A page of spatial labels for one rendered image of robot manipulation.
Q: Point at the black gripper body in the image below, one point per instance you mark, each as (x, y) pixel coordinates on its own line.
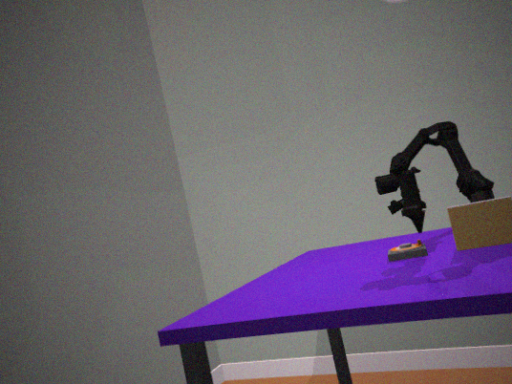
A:
(413, 201)

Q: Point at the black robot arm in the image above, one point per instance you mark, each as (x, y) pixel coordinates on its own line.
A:
(470, 181)

